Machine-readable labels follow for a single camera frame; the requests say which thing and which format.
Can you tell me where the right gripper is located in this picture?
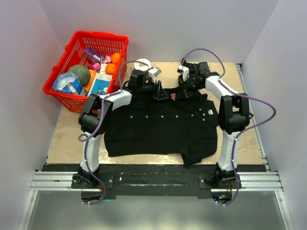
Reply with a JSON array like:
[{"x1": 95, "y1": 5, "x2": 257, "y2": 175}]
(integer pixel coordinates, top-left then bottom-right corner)
[{"x1": 175, "y1": 77, "x2": 203, "y2": 100}]

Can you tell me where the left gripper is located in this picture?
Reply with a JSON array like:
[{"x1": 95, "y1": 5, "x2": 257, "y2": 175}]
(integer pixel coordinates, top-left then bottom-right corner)
[{"x1": 138, "y1": 77, "x2": 168, "y2": 100}]

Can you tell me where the black button shirt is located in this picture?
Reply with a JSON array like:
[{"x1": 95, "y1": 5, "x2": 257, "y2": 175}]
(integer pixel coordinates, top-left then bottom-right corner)
[{"x1": 104, "y1": 87, "x2": 218, "y2": 166}]

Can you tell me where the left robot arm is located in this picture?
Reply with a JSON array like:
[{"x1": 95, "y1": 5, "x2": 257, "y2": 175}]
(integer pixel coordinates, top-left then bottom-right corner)
[{"x1": 73, "y1": 67, "x2": 168, "y2": 188}]

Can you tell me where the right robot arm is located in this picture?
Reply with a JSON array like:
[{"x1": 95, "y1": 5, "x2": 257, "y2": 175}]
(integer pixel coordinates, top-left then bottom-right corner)
[{"x1": 177, "y1": 60, "x2": 252, "y2": 189}]

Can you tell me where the orange fruit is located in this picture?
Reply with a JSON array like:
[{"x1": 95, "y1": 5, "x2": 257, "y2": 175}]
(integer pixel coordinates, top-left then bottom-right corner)
[
  {"x1": 105, "y1": 63, "x2": 117, "y2": 75},
  {"x1": 111, "y1": 52, "x2": 121, "y2": 64}
]

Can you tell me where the blue white box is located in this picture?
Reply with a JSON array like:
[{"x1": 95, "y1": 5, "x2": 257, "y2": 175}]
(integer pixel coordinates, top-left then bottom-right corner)
[{"x1": 87, "y1": 73, "x2": 112, "y2": 96}]

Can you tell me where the purple box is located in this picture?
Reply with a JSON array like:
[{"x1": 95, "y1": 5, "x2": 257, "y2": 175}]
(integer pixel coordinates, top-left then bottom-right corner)
[{"x1": 83, "y1": 46, "x2": 102, "y2": 63}]

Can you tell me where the green melon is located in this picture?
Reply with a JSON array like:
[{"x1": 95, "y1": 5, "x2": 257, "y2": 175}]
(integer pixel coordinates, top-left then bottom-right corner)
[{"x1": 68, "y1": 65, "x2": 91, "y2": 86}]

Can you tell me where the blue white plastic bag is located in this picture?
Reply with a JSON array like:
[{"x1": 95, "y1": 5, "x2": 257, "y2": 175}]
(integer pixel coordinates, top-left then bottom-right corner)
[{"x1": 53, "y1": 72, "x2": 86, "y2": 96}]

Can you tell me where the red plastic basket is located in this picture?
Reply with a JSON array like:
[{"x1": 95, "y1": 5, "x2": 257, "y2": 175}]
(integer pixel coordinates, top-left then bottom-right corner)
[{"x1": 43, "y1": 31, "x2": 129, "y2": 113}]

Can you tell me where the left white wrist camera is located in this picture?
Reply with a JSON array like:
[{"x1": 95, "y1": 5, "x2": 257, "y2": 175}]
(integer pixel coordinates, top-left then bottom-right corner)
[{"x1": 148, "y1": 65, "x2": 162, "y2": 83}]

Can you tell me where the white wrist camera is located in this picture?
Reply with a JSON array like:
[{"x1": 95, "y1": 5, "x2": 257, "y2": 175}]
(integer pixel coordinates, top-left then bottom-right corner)
[
  {"x1": 177, "y1": 65, "x2": 189, "y2": 81},
  {"x1": 148, "y1": 65, "x2": 162, "y2": 83}
]

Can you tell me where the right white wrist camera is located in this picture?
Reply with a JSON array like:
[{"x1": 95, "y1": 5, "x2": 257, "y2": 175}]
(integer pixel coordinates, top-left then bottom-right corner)
[{"x1": 177, "y1": 65, "x2": 189, "y2": 81}]

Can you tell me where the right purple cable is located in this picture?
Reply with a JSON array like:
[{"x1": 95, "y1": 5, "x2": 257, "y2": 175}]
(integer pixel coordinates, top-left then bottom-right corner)
[{"x1": 182, "y1": 48, "x2": 277, "y2": 207}]

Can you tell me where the purple cable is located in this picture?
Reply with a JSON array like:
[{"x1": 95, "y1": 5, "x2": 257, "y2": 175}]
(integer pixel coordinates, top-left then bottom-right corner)
[
  {"x1": 78, "y1": 61, "x2": 154, "y2": 205},
  {"x1": 182, "y1": 48, "x2": 277, "y2": 207}
]

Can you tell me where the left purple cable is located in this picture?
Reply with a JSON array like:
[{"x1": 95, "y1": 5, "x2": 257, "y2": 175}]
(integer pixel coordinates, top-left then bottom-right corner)
[{"x1": 78, "y1": 61, "x2": 154, "y2": 205}]

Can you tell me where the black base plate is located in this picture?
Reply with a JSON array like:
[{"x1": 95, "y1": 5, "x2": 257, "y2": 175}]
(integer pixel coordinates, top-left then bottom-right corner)
[{"x1": 71, "y1": 164, "x2": 243, "y2": 200}]

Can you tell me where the aluminium rail frame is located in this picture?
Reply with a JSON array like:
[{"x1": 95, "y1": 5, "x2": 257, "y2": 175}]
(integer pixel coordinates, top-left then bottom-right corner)
[{"x1": 18, "y1": 164, "x2": 294, "y2": 230}]

